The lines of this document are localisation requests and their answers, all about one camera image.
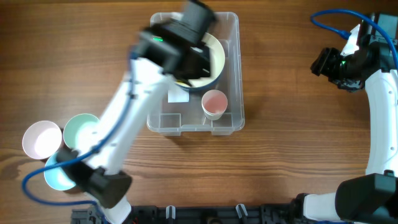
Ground cream plate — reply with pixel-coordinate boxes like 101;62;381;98
202;33;226;77

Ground blue plate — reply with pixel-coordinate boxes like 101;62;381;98
180;72;223;91

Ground pink cup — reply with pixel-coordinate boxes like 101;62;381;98
201;90;228;121

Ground pink bowl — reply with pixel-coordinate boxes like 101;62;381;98
22;121;63;160

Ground light blue bowl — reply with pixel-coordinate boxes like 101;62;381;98
44;167;76;191

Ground yellow cup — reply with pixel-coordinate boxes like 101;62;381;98
175;81;191;88

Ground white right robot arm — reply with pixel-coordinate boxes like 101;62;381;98
302;42;397;223

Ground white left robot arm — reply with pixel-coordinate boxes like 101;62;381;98
56;27;214;223

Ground white label in container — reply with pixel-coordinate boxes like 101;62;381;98
167;85;189;103

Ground clear plastic storage container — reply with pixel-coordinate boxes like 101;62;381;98
147;12;245;136

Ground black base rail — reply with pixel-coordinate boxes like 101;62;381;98
71;203;307;224

